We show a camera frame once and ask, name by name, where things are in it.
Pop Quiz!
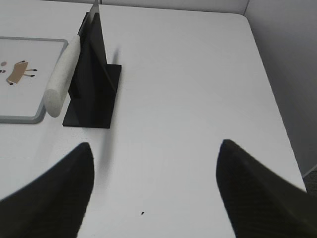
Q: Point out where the white grey-rimmed cutting board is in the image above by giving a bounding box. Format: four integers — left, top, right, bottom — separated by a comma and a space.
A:
0, 36, 68, 124

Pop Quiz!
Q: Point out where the black knife stand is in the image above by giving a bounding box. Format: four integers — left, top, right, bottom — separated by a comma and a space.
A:
62, 13, 122, 129

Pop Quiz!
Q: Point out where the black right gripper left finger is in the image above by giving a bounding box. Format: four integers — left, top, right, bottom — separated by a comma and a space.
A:
0, 142, 95, 238

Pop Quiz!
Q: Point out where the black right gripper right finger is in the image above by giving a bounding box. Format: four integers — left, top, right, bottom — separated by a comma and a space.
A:
216, 139, 317, 238

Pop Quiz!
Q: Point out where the white-handled kitchen knife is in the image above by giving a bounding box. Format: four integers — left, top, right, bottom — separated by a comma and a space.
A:
43, 0, 99, 118

